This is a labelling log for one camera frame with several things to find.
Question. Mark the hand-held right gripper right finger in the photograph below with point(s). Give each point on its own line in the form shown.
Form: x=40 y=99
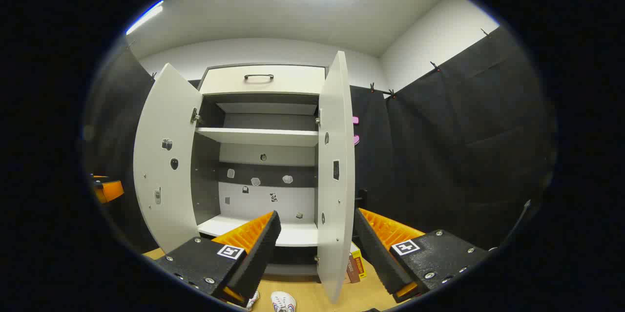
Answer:
x=378 y=258

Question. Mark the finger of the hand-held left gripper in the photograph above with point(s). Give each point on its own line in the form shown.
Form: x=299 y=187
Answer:
x=111 y=191

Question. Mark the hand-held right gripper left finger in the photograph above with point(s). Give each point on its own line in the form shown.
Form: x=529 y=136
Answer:
x=256 y=258

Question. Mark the white shoe cabinet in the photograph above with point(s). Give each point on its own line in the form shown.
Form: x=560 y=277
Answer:
x=266 y=202

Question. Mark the white shoe cabinet door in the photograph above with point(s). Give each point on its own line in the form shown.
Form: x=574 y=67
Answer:
x=166 y=214
x=337 y=204

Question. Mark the white cabinet shelf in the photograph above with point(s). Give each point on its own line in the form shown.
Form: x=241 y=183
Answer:
x=259 y=136

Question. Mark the white cabinet drawer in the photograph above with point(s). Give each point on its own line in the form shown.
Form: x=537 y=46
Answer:
x=293 y=82

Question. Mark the yellow book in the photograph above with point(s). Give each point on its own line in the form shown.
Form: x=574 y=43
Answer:
x=359 y=265

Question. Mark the brown book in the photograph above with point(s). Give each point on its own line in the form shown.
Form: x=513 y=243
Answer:
x=352 y=272

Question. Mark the black backdrop cloth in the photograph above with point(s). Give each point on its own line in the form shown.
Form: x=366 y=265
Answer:
x=464 y=156

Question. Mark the rectangular ceiling light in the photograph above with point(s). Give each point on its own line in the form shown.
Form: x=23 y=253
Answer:
x=145 y=16

